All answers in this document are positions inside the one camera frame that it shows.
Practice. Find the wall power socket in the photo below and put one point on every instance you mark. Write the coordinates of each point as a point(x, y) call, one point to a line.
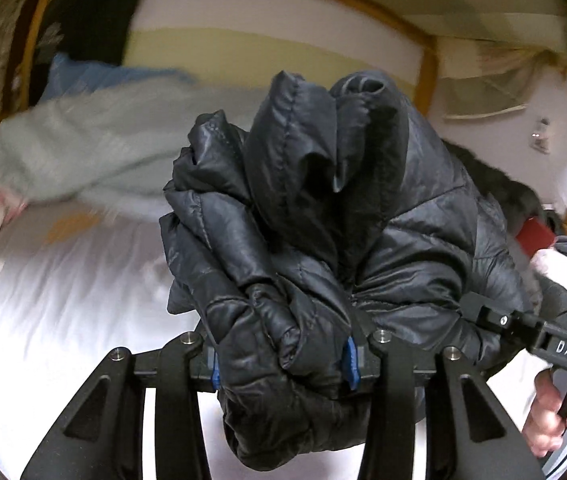
point(539, 138)

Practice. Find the black puffer down jacket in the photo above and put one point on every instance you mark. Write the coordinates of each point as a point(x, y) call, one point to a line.
point(336, 201)

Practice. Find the black hanging garment bag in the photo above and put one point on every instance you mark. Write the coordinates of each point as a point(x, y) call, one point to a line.
point(85, 31)

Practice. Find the light blue grey duvet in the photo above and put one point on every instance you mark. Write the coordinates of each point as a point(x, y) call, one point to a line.
point(115, 147)

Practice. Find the blue pillow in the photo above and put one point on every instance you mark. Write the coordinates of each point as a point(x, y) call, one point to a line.
point(70, 78)

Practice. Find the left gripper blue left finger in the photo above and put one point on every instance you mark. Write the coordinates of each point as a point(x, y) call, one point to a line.
point(211, 372)

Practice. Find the red book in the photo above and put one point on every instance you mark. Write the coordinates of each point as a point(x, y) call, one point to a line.
point(535, 236)

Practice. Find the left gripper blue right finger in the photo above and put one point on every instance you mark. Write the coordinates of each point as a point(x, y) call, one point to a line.
point(353, 363)

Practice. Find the black coat pile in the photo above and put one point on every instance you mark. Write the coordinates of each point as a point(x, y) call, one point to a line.
point(517, 201)

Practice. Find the person's right hand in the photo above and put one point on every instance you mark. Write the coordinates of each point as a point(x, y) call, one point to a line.
point(544, 428)

